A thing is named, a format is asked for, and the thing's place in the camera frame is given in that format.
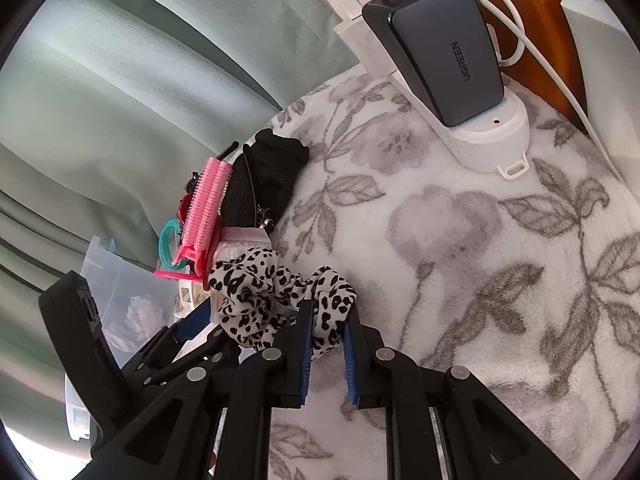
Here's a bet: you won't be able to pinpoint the white cable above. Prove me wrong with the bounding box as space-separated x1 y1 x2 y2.
430 0 626 181
410 0 528 68

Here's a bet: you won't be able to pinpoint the dark grey charger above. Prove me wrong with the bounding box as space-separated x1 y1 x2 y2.
361 0 506 128

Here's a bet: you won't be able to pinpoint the white plug adapter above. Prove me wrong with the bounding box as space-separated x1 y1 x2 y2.
332 0 401 78

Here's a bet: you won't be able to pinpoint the leopard print scrunchie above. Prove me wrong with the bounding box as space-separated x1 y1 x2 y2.
207 247 359 361

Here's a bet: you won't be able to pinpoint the white cylinder device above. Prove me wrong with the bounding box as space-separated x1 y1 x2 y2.
560 0 640 186

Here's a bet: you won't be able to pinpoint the black power adapter with cable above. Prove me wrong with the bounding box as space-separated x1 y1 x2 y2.
222 129 311 233

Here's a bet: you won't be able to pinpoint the cream hair claw clip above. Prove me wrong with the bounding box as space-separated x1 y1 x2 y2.
177 280 207 317

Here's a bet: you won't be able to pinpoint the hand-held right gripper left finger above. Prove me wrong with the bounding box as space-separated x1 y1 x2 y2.
92 300 317 480

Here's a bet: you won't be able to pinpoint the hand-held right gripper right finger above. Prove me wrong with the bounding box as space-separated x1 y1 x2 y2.
341 310 581 480

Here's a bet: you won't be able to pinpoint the pale green curtain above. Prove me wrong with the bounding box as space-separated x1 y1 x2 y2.
0 0 361 461

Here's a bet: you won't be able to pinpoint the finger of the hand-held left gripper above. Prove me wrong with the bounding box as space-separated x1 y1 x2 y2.
122 304 223 376
142 332 242 391

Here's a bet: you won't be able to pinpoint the bundle of teal hair ties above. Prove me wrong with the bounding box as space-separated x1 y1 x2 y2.
159 217 196 273

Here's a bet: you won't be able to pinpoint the clear plastic box blue latches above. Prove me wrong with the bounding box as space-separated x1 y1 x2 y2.
64 234 203 441

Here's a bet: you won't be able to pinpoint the white power strip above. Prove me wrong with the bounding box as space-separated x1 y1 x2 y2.
332 7 532 181

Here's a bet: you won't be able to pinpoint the pink comb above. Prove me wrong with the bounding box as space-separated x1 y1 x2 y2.
154 156 234 291

